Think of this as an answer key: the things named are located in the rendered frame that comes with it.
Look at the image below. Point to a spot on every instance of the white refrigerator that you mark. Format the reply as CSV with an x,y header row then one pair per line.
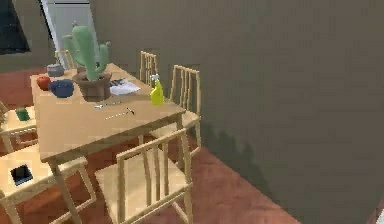
x,y
68,23

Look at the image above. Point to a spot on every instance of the light wooden chair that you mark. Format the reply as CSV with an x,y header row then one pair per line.
x,y
148,68
186,100
13,124
30,180
146,186
66,59

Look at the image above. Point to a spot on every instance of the yellow spray bottle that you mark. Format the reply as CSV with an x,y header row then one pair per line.
x,y
156,94

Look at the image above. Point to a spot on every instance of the silver knife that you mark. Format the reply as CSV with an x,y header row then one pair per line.
x,y
120,114

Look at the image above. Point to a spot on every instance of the white newspaper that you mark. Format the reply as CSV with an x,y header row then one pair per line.
x,y
122,87

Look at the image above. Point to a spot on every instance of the silver fork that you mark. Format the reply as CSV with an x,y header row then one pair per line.
x,y
107,105

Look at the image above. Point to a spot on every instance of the brown plant pot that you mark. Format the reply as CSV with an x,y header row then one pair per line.
x,y
94,88

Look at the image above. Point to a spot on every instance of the light wooden dining table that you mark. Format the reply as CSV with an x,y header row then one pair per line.
x,y
83,126

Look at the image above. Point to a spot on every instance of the green cactus plant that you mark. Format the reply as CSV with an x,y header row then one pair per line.
x,y
87,50

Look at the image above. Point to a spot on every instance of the blue round pot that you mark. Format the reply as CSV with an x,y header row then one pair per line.
x,y
62,88

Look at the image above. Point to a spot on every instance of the grey round bowl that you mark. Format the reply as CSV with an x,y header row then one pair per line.
x,y
55,70

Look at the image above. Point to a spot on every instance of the red apple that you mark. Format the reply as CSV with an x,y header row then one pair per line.
x,y
43,82

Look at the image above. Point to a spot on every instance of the black square phone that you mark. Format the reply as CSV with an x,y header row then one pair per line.
x,y
21,174

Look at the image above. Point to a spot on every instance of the dark window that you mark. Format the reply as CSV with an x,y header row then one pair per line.
x,y
10,30

